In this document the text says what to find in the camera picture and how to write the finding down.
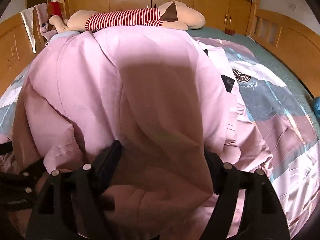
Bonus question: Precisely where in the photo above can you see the pink jacket with black stripes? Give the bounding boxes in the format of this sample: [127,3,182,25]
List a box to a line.
[1,26,272,239]

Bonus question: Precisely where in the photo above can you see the plaid pink grey bedsheet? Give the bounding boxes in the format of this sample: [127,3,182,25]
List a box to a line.
[1,37,319,239]

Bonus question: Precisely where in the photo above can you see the blue plush toy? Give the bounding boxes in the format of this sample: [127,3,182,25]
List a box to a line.
[312,96,320,119]

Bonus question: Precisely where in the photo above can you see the green bed mat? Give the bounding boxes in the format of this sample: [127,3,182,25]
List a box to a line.
[187,27,319,134]

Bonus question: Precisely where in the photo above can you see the light blue small pillow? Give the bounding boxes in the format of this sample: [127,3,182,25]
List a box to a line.
[46,31,81,46]

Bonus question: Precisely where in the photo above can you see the white towel on headboard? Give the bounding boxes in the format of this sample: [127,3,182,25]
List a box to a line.
[20,7,36,54]

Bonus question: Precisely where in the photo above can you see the wooden bed footboard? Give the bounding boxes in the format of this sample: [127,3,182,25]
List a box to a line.
[249,9,319,97]

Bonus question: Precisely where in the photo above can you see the pink plush toy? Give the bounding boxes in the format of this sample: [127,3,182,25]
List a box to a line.
[34,3,57,42]

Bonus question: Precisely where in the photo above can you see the red cloth on headboard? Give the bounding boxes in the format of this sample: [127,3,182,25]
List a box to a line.
[48,2,63,19]

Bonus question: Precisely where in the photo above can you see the small brown object on bed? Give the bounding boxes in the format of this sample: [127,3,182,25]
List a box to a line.
[225,29,235,36]

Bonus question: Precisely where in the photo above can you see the large plush doll striped shirt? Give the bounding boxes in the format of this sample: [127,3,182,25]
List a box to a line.
[48,0,206,33]

